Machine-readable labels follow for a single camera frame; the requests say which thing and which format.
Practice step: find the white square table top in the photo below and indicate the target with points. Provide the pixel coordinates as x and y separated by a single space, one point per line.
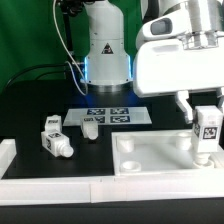
150 152

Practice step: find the black camera stand pole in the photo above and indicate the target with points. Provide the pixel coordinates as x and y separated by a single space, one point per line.
69 43

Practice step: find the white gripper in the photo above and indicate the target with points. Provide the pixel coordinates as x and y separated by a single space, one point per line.
171 59

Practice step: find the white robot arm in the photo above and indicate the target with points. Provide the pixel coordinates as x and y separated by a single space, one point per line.
107 63

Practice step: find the white fence rail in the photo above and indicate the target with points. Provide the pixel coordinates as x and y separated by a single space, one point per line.
196 184
7 154

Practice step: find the white left fence rail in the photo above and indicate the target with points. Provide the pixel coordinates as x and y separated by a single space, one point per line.
7 154

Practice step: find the white marker tag sheet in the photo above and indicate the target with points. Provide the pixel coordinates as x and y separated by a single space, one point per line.
109 116

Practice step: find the white front fence rail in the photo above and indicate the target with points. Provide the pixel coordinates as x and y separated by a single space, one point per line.
196 184

